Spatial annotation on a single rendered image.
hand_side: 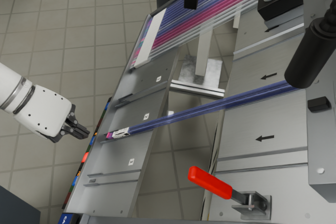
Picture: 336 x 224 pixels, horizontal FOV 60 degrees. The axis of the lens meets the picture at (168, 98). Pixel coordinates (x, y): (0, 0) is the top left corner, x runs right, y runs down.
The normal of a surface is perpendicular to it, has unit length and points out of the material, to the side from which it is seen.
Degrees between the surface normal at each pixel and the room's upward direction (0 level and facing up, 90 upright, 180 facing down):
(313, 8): 44
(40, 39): 0
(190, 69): 0
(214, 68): 0
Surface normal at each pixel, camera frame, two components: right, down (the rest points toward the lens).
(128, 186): -0.68, -0.54
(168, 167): 0.00, -0.56
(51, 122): 0.72, -0.18
